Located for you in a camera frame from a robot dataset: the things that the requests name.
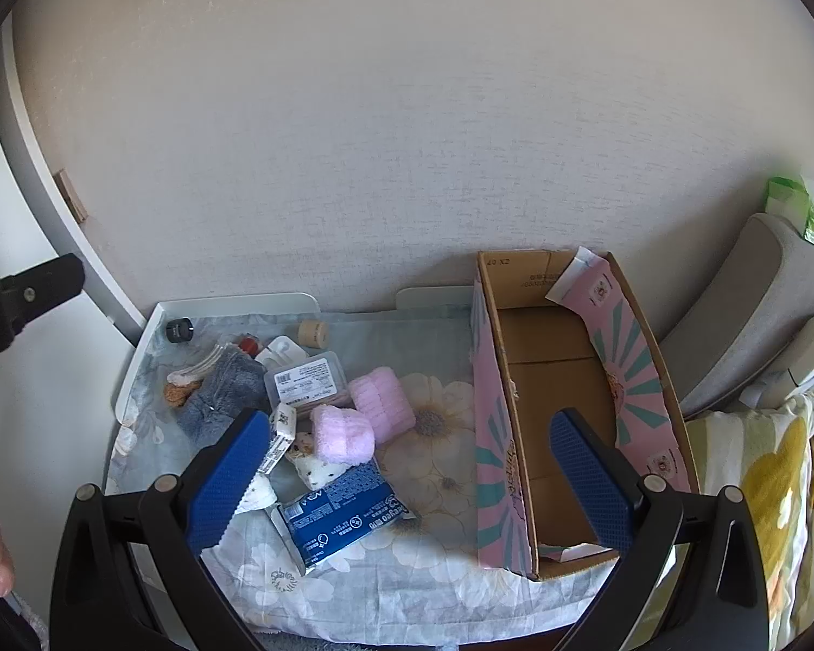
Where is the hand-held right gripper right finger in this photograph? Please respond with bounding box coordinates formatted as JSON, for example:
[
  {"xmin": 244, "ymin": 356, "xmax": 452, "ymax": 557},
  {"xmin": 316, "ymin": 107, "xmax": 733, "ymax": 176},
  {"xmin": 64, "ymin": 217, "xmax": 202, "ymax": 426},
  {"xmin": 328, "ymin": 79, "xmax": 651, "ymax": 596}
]
[{"xmin": 549, "ymin": 409, "xmax": 767, "ymax": 651}]

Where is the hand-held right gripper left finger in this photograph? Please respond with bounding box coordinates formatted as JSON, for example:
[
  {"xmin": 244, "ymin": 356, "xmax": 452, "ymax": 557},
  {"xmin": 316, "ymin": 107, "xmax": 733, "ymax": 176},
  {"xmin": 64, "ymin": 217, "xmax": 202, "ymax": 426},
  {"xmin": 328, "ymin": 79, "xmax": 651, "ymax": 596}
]
[{"xmin": 49, "ymin": 409, "xmax": 272, "ymax": 651}]

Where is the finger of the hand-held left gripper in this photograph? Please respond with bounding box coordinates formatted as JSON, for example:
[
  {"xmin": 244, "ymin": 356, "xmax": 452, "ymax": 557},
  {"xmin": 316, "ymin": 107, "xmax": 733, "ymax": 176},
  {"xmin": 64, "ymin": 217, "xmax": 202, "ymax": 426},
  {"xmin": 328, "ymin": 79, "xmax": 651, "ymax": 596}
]
[{"xmin": 0, "ymin": 253, "xmax": 86, "ymax": 371}]

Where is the grey fluffy sock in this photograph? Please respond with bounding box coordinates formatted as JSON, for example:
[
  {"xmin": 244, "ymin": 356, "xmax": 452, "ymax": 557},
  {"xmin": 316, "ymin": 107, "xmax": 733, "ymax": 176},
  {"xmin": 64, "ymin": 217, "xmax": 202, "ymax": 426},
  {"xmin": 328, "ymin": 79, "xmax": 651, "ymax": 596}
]
[{"xmin": 176, "ymin": 351, "xmax": 274, "ymax": 442}]

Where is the orange white plush toy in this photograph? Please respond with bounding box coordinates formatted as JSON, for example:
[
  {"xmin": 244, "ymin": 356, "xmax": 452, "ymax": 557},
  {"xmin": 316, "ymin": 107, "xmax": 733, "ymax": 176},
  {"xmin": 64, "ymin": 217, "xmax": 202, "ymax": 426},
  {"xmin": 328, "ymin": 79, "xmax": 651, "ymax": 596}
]
[{"xmin": 164, "ymin": 344, "xmax": 226, "ymax": 409}]

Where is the pink fluffy wristband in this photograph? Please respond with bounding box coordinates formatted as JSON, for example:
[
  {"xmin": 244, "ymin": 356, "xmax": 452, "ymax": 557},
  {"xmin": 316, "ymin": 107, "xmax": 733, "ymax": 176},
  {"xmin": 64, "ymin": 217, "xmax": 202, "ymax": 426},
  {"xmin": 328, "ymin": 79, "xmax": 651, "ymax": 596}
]
[
  {"xmin": 310, "ymin": 405, "xmax": 376, "ymax": 470},
  {"xmin": 347, "ymin": 367, "xmax": 417, "ymax": 446}
]

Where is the pink printed cardboard box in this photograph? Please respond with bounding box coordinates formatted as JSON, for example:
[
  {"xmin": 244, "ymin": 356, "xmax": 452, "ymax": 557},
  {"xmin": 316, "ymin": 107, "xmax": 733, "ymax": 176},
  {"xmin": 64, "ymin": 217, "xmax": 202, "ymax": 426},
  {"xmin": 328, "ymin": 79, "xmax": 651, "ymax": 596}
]
[{"xmin": 471, "ymin": 247, "xmax": 699, "ymax": 582}]

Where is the clear cotton swab box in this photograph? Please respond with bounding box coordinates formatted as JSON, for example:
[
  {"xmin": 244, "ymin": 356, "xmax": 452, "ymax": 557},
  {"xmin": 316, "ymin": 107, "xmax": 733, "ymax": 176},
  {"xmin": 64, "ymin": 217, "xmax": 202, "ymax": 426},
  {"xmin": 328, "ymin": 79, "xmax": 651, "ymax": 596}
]
[{"xmin": 264, "ymin": 351, "xmax": 348, "ymax": 416}]

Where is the small white printed box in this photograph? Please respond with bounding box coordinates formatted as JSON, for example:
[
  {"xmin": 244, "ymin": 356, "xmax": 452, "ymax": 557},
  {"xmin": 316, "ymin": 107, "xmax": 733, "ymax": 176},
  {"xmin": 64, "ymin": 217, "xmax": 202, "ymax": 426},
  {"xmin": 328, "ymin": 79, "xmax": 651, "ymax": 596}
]
[{"xmin": 261, "ymin": 403, "xmax": 301, "ymax": 477}]

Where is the blue tissue pack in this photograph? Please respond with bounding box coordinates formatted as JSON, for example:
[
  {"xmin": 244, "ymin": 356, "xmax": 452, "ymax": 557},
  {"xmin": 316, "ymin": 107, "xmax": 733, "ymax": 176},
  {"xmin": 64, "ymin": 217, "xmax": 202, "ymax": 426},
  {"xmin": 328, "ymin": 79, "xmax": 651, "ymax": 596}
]
[{"xmin": 270, "ymin": 467, "xmax": 416, "ymax": 569}]

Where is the white earphone case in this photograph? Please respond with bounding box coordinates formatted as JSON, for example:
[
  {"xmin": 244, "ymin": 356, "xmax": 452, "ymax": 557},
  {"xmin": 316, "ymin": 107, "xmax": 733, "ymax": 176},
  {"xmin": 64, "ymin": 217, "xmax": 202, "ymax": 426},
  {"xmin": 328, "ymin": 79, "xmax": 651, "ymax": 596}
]
[{"xmin": 253, "ymin": 335, "xmax": 308, "ymax": 368}]

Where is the blue grey towel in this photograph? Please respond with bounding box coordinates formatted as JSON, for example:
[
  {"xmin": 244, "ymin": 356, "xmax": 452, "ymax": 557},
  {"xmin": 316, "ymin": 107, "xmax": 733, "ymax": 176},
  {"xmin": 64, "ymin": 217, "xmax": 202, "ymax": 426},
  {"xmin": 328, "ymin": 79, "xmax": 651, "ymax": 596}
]
[{"xmin": 254, "ymin": 629, "xmax": 344, "ymax": 651}]

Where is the yellow floral blanket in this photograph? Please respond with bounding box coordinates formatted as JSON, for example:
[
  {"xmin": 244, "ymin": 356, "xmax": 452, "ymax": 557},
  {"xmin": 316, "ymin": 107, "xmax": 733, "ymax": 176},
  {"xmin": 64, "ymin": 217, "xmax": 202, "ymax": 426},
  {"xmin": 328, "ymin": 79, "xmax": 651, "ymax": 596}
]
[{"xmin": 684, "ymin": 380, "xmax": 814, "ymax": 640}]

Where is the grey pillow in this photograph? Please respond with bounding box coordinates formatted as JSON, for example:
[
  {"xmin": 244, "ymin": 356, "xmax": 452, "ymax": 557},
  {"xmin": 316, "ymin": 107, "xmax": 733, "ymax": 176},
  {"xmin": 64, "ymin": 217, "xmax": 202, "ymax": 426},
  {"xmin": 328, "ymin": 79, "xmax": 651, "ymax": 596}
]
[{"xmin": 657, "ymin": 213, "xmax": 814, "ymax": 419}]

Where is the white pillow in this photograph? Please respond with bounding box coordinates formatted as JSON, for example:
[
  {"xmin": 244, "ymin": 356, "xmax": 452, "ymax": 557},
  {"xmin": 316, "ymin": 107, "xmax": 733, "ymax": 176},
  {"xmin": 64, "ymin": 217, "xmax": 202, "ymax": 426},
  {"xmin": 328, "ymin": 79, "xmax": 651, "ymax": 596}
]
[{"xmin": 738, "ymin": 310, "xmax": 814, "ymax": 411}]

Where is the green tissue pack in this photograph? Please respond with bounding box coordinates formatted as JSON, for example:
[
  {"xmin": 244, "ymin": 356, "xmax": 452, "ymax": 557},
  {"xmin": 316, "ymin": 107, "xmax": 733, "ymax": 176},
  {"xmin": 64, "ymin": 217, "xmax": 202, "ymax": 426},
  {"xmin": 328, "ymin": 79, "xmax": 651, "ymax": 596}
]
[{"xmin": 764, "ymin": 175, "xmax": 814, "ymax": 246}]

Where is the white curved door frame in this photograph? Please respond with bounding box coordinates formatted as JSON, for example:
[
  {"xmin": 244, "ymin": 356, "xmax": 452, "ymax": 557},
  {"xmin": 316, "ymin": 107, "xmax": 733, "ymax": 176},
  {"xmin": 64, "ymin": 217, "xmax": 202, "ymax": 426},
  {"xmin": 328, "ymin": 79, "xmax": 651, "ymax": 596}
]
[{"xmin": 0, "ymin": 33, "xmax": 148, "ymax": 335}]

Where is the small wooden wall block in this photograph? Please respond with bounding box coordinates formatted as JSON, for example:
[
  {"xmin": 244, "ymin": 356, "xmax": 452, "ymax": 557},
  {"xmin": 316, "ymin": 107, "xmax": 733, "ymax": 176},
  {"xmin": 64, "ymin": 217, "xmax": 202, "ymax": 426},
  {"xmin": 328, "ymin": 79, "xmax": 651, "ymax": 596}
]
[{"xmin": 52, "ymin": 169, "xmax": 90, "ymax": 222}]

